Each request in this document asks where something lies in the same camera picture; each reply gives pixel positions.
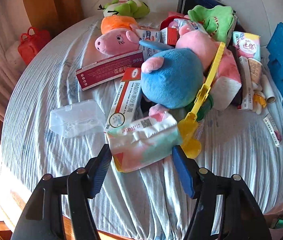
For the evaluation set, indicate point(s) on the round wooden desktop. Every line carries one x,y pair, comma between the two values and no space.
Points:
9,205

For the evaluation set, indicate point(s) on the green frog plush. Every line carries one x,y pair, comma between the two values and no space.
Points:
126,7

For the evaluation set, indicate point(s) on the small red white box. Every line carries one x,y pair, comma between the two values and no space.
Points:
171,33

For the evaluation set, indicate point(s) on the white red medicine box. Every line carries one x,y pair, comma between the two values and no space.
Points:
124,100

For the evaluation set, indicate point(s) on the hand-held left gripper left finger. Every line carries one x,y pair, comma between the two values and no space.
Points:
101,172

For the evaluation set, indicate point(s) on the pink white flat box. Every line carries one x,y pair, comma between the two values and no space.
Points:
272,132

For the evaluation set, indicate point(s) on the black storage box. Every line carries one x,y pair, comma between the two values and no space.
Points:
184,2

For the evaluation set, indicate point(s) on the green plush toy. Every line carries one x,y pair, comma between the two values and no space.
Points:
211,20

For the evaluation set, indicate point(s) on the pastel tissue pack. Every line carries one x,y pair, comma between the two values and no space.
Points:
144,142

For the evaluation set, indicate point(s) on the dark green bottle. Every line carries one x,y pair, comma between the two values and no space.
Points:
206,108

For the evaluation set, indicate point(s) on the white paper roll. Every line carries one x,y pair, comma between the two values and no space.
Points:
267,87

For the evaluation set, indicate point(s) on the pastel pad pack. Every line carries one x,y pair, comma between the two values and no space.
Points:
246,45

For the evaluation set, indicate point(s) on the yellow plastic tongs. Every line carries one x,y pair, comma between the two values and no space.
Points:
211,75

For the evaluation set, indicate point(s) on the beige box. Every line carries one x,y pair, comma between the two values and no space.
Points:
255,70

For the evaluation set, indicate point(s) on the white bag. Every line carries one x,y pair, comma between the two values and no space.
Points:
12,55

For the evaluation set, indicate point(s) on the orange-dressed pink pig plush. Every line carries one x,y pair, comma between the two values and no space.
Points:
114,42

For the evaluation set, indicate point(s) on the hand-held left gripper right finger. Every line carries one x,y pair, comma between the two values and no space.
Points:
182,172

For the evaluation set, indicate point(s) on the long red box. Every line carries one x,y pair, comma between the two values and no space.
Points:
101,72

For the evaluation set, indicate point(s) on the striped light blue tablecloth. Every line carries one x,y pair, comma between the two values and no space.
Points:
44,85

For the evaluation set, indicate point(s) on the curved wooden frame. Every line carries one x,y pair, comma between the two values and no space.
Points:
44,5

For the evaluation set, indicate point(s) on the large pink pig plush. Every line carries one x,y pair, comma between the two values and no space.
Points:
196,47

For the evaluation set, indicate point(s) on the small yellow white toy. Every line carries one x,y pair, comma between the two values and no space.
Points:
259,100

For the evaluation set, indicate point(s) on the clear plastic box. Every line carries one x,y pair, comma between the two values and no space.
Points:
76,117

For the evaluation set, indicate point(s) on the pink curtain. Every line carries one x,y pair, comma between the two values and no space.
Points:
1,42

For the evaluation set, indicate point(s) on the white blue medicine box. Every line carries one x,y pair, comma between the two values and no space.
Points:
149,36

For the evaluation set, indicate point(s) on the blue pig plush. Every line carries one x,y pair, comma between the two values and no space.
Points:
171,80

